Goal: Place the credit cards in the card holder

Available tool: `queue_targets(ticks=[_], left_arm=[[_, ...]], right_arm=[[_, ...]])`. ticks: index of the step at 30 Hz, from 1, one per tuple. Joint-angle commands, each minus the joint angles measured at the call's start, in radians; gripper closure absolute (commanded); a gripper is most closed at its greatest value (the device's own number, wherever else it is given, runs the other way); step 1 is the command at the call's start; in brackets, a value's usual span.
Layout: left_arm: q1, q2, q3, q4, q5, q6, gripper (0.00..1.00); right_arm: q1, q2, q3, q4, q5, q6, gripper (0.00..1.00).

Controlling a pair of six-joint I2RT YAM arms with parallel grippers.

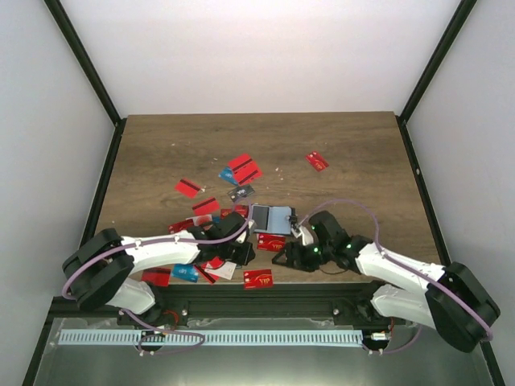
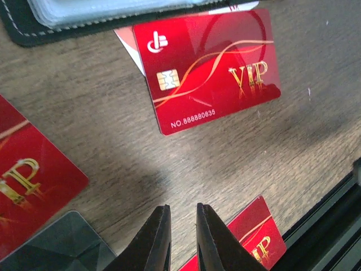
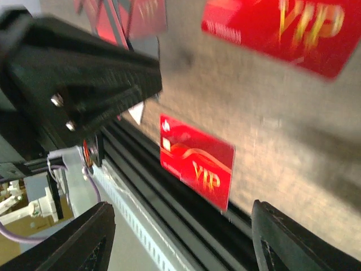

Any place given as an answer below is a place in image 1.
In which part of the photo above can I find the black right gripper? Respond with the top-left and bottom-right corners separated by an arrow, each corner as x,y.
273,240 -> 333,273

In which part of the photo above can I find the black card carried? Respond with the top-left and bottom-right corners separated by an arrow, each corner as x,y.
252,204 -> 270,232

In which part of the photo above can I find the black card holder wallet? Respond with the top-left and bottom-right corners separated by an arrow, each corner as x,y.
254,205 -> 296,236

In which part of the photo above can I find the red VIP card front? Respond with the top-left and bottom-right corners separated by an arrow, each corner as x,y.
243,269 -> 274,290

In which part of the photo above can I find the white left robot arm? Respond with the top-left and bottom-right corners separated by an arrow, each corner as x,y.
62,211 -> 255,325

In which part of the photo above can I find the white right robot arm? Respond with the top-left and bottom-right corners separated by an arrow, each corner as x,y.
272,211 -> 501,352

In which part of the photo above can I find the red striped card middle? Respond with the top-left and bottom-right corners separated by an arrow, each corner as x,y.
192,196 -> 220,216

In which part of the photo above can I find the red striped card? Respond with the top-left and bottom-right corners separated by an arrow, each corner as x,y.
175,179 -> 201,199
192,196 -> 220,216
228,154 -> 253,172
233,162 -> 262,186

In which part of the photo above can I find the black VIP card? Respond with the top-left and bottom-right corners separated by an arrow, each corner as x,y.
228,184 -> 255,203

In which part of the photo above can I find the white card front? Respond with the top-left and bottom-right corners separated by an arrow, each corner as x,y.
205,261 -> 237,280

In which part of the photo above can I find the red VIP card centre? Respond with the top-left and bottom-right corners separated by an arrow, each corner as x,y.
257,233 -> 286,253

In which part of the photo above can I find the blue card under red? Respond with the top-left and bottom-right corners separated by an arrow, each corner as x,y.
218,166 -> 238,186

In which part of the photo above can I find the red striped card left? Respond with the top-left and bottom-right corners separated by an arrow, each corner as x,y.
175,179 -> 201,199

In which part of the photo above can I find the blue card front left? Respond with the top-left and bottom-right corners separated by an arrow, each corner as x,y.
171,264 -> 199,283

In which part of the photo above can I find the red striped card top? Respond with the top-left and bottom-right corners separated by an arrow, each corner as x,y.
228,154 -> 253,172

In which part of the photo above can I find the red card front left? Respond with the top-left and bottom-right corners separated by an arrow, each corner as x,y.
141,268 -> 171,287

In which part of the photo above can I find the lone red VIP card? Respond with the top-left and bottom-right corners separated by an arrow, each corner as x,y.
305,151 -> 329,172

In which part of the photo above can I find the black front frame rail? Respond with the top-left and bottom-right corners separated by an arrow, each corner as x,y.
47,281 -> 480,326

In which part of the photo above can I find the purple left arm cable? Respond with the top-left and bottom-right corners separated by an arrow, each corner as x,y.
61,219 -> 254,301

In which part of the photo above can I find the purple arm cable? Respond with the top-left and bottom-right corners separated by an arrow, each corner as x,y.
297,199 -> 495,355
61,219 -> 254,301

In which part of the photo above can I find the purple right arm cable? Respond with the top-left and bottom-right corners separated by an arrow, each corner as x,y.
297,199 -> 495,355

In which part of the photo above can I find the light blue slotted cable duct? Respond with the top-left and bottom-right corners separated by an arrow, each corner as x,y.
58,329 -> 363,347

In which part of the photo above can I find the black frame post right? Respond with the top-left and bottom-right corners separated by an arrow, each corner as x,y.
396,0 -> 479,121

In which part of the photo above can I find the black frame post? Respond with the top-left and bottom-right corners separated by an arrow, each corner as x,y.
43,0 -> 123,125
396,0 -> 479,121

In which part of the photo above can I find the black frame post left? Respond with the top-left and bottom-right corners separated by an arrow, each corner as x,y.
43,0 -> 123,125

